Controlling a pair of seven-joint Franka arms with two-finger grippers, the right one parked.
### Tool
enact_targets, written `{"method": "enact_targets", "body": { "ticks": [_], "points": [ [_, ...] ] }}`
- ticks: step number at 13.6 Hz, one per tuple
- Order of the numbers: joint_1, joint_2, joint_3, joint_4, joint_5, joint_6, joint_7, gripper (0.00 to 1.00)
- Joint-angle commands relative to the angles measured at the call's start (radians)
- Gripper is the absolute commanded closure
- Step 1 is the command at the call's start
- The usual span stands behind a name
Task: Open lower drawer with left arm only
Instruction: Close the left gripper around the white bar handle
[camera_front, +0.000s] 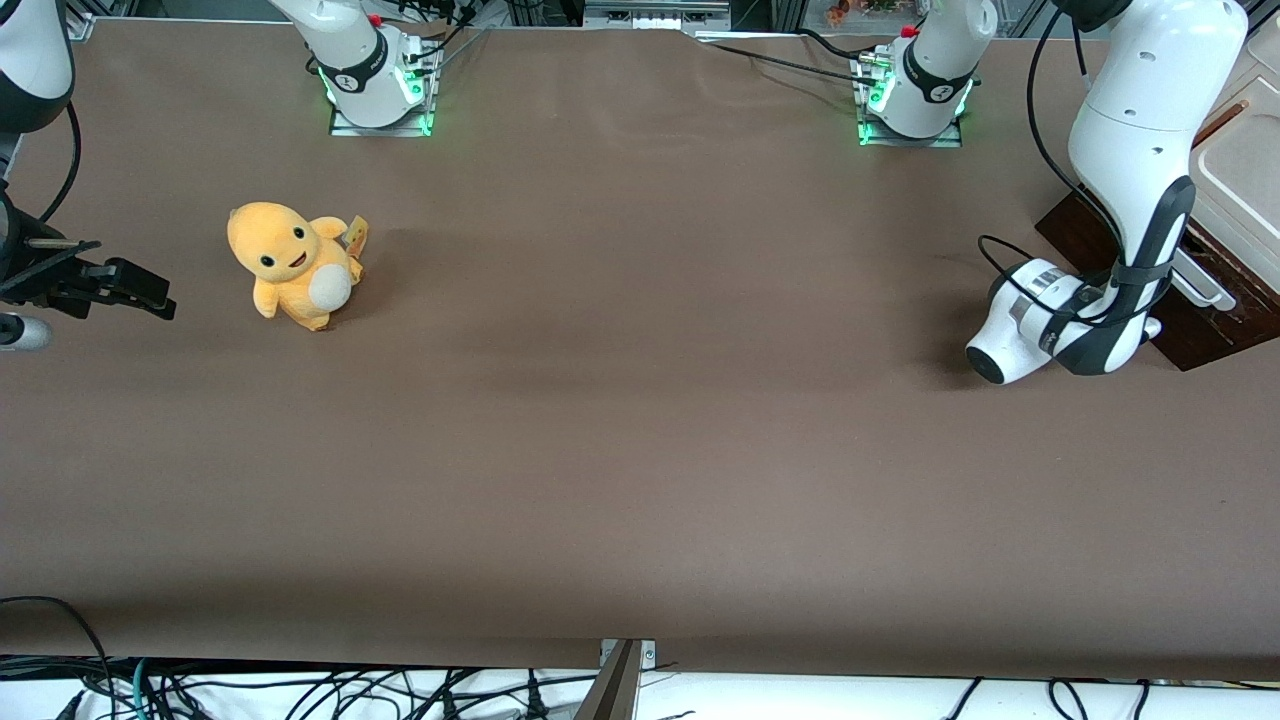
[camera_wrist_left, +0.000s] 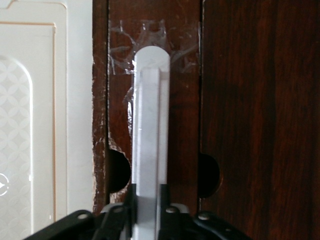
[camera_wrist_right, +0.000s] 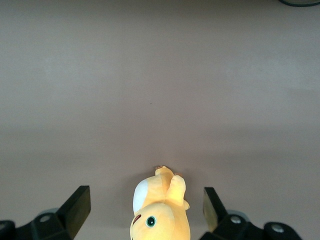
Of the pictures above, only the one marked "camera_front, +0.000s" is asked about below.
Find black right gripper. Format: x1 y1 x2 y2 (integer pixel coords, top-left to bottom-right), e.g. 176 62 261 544
0 236 179 322

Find cream wooden drawer cabinet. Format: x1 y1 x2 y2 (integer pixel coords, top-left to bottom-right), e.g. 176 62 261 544
1033 40 1280 373

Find orange plush toy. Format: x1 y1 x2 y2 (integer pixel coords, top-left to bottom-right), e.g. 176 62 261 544
226 201 369 333

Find brown table cover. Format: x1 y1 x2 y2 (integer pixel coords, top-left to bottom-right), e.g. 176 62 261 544
0 15 1280 684

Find white power strip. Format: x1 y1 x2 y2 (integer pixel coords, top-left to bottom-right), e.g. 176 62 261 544
583 0 733 31

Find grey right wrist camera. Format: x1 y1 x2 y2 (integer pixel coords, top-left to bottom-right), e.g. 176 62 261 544
0 313 53 353

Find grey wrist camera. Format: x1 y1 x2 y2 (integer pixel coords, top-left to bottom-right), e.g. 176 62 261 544
1171 247 1239 313
0 313 53 353

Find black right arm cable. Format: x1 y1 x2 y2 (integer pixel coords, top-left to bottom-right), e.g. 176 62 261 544
38 100 83 227

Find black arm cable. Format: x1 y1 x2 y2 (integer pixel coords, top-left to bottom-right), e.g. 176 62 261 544
977 5 1181 331
38 100 83 227

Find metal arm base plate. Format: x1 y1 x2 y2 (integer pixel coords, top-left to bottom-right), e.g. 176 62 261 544
855 50 965 150
327 40 441 139

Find black looped cable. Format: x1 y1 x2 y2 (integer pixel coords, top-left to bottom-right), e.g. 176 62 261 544
0 595 113 720

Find black cable bundle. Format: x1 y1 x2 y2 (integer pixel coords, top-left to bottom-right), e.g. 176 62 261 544
395 0 493 76

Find grey metal bracket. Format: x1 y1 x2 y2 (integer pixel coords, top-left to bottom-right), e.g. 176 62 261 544
572 638 658 720

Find long black table cable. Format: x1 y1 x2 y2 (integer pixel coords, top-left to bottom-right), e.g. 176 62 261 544
693 38 881 86

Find short black table cable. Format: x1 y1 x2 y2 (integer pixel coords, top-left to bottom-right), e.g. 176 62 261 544
795 27 867 61

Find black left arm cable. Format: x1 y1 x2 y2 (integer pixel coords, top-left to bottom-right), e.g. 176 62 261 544
977 5 1181 331

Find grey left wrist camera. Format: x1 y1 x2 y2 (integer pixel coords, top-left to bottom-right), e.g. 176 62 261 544
1171 247 1239 313

